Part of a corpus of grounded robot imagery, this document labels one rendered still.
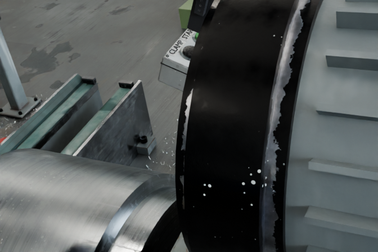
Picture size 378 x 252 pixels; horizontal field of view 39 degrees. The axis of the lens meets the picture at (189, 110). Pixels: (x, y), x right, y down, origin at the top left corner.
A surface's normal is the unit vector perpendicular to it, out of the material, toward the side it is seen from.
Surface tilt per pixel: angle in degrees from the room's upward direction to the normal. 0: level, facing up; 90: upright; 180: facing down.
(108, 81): 0
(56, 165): 20
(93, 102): 90
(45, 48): 0
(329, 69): 31
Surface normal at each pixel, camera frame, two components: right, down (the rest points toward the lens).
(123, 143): 0.91, 0.12
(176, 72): -0.39, 0.56
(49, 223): -0.22, -0.67
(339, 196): -0.41, 0.21
